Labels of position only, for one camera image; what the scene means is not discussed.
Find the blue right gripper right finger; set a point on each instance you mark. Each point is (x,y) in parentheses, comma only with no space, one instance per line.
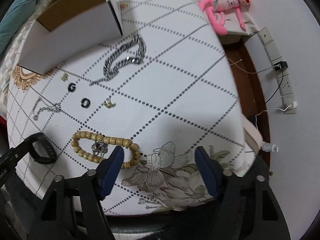
(210,170)

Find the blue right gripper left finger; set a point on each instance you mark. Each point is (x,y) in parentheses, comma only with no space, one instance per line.
(108,171)

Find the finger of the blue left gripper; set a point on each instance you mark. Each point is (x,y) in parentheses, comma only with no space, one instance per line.
(39,148)

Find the silver pendant charm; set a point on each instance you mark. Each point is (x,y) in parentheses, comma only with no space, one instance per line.
(99,148)

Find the black ring earring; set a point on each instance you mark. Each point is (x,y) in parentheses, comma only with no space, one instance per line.
(71,87)
(85,103)

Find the white plastic bottle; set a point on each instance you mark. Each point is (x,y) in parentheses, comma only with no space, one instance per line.
(268,147)

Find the patterned white tablecloth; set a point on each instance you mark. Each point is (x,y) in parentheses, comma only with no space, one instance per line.
(174,91)

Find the black plug adapter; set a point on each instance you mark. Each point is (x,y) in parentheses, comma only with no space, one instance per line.
(280,66)

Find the teal quilted blanket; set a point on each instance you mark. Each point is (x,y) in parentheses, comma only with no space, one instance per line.
(17,14)

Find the cloth covered side box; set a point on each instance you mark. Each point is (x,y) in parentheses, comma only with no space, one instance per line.
(232,24)

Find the white cardboard box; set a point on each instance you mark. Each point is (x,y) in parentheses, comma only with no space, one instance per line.
(66,28)

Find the pink panther plush toy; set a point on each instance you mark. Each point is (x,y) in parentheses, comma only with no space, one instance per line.
(215,9)

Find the white wall socket strip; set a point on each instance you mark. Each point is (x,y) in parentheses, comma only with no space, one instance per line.
(280,71)

